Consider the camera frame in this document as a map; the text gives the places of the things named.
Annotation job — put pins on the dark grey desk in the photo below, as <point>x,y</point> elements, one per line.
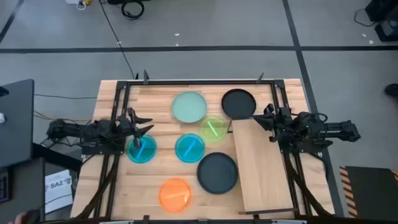
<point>15,130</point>

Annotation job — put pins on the pale green plate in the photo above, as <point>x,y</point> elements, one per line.
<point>189,107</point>

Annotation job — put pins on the white power strip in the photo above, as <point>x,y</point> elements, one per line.
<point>73,1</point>

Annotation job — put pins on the black desk crossbar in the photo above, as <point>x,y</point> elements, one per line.
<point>56,157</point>

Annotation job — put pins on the small white object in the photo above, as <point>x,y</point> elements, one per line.
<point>2,118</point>

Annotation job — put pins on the green translucent plate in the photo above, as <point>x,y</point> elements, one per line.
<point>206,133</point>

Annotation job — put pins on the black equipment case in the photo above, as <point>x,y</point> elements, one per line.
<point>382,9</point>

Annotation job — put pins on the large dark grey plate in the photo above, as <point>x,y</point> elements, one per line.
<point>217,173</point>

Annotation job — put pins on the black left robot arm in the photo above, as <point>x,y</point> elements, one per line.
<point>93,132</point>

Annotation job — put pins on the black metal table frame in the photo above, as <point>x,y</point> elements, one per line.
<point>199,82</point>

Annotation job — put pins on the white paper sheet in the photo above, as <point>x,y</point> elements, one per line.
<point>59,193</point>

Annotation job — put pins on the small black plate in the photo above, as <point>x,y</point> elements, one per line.
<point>238,104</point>

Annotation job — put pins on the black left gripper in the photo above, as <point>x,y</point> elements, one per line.
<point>126,124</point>

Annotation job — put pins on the black stand base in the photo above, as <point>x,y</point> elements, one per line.
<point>388,31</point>

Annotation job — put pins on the orange translucent plate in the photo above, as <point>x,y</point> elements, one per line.
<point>174,196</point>

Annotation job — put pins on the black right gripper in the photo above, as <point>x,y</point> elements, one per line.
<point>281,124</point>

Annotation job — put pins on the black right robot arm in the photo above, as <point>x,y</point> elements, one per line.
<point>326,129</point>

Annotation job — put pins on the teal translucent plate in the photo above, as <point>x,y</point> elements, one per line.
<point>189,149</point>
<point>147,154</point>

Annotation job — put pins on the wooden board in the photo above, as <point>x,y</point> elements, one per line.
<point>261,165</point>

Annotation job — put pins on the person's hand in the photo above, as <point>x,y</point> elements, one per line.
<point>20,219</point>

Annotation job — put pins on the black platform with hazard stripes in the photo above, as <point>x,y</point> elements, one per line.
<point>373,193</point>

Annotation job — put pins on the grey low desk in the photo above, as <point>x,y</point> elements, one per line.
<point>28,186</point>

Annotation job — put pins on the black keyboard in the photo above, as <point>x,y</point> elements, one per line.
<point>4,186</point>

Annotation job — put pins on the person's foot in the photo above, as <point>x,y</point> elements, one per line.
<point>392,90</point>

